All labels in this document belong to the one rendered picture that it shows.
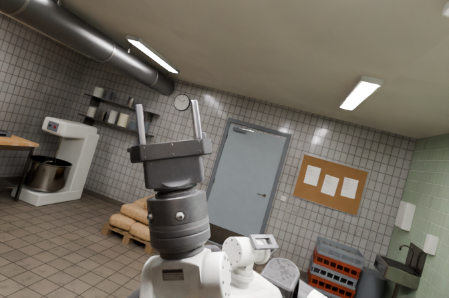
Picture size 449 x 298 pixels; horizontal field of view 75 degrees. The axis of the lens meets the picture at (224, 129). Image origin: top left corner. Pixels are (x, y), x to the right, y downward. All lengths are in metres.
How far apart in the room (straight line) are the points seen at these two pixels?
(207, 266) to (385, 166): 4.92
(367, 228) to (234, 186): 2.18
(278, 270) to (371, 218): 4.39
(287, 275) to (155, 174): 0.61
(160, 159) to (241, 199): 4.76
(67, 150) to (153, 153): 5.39
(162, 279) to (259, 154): 4.68
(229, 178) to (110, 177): 2.33
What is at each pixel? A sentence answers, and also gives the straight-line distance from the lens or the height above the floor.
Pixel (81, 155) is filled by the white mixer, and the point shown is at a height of 0.81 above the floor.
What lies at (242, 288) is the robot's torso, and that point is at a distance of 0.79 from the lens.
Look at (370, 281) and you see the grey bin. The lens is 4.88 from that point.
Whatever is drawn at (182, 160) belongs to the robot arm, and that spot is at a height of 1.68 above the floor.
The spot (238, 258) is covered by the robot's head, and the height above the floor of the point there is 1.48.
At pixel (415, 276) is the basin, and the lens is 4.32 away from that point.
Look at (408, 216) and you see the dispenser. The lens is 4.79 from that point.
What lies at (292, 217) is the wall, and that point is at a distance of 5.16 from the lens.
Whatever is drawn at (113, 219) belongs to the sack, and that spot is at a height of 0.25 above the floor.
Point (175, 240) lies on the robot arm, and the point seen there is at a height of 1.58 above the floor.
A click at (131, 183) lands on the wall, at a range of 5.90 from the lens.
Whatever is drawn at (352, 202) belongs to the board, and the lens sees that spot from 5.18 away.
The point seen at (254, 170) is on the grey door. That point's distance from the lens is 5.10.
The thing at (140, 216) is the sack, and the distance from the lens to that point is 4.48.
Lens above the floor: 1.72
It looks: 2 degrees up
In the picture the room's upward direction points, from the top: 16 degrees clockwise
